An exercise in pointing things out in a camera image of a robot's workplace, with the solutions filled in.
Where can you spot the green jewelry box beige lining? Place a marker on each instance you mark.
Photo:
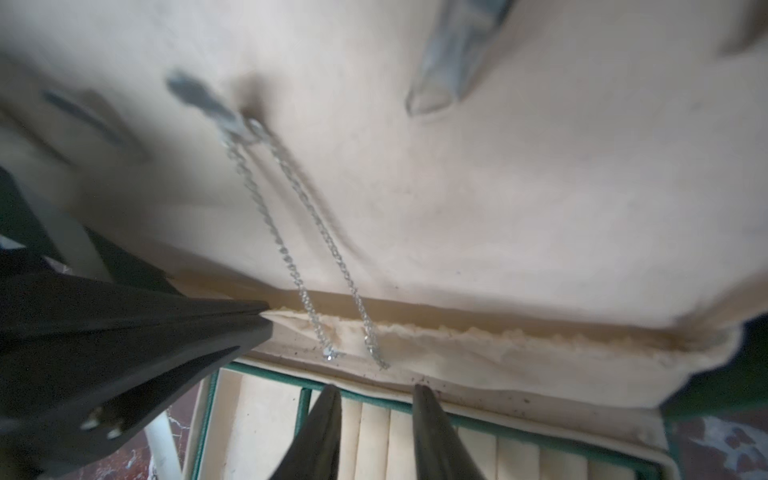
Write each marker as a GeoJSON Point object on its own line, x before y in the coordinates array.
{"type": "Point", "coordinates": [588, 225]}

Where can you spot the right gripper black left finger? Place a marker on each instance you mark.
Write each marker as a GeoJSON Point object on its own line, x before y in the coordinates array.
{"type": "Point", "coordinates": [315, 451]}

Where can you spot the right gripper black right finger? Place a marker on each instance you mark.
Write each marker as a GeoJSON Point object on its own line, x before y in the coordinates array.
{"type": "Point", "coordinates": [438, 450]}

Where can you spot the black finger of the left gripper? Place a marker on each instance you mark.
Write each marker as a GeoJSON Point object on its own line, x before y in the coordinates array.
{"type": "Point", "coordinates": [86, 364]}

